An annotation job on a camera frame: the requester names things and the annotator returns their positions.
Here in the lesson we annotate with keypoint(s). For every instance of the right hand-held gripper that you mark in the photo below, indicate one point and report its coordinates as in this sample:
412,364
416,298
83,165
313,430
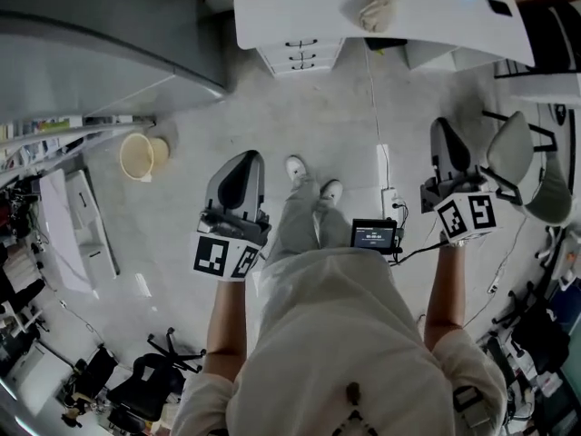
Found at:
467,218

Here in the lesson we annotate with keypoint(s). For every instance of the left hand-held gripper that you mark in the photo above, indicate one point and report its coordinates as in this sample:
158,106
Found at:
211,254

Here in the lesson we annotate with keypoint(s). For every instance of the person's right forearm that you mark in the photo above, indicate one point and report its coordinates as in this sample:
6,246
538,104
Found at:
447,284

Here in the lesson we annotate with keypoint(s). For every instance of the person's left forearm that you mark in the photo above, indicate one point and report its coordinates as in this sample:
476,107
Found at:
227,316

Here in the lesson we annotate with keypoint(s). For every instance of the white drawer cabinet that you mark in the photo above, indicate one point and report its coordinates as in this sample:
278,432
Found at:
272,59

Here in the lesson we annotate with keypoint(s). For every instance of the white desk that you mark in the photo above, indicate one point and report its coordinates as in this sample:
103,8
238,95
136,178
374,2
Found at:
308,12

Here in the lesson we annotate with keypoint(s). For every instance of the person's left white shoe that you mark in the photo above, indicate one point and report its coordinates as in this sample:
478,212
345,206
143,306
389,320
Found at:
296,167

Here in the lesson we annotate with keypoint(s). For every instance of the person's white shoe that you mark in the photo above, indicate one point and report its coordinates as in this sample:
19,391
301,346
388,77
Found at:
332,190
296,167

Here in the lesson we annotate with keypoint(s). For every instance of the person's gray trousers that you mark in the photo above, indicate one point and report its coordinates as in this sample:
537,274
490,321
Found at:
304,220

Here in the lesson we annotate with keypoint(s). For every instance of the person's right white shoe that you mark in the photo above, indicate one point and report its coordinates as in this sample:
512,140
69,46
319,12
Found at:
332,190

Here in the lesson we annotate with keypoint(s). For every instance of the beige waste bin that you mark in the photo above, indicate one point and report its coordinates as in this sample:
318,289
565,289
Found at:
140,155

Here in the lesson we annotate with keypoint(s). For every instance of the black display device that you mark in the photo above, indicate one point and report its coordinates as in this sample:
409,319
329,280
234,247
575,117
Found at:
374,233

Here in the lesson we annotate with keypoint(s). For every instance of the black square pad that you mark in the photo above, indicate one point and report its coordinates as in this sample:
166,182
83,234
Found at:
499,6

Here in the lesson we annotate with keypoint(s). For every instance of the beige cloth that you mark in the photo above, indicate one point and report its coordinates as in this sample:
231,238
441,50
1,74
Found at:
379,2

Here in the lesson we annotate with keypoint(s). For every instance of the person's white shirt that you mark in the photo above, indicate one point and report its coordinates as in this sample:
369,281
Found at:
345,334

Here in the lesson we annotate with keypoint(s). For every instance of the white metal shelf rack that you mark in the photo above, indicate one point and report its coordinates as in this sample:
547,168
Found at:
50,136

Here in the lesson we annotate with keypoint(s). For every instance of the black office chair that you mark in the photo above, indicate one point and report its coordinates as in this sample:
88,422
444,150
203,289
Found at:
145,379
533,329

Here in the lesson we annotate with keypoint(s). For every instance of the gray chair black frame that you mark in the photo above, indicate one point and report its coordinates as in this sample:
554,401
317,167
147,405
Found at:
510,145

